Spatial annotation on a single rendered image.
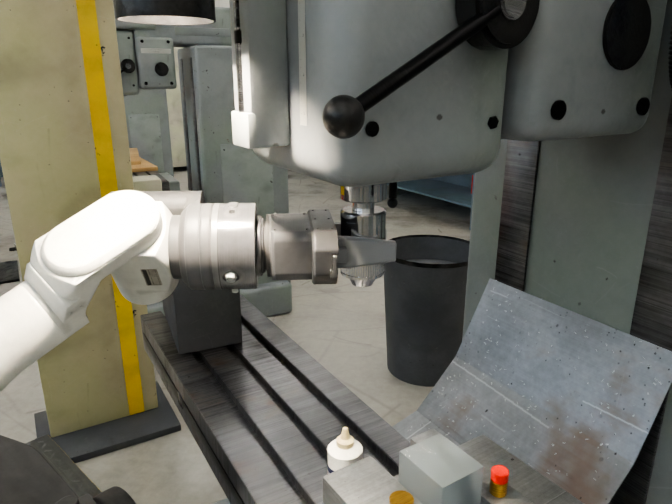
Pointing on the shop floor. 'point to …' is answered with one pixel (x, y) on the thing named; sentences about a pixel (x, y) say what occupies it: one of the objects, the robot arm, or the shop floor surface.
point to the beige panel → (66, 178)
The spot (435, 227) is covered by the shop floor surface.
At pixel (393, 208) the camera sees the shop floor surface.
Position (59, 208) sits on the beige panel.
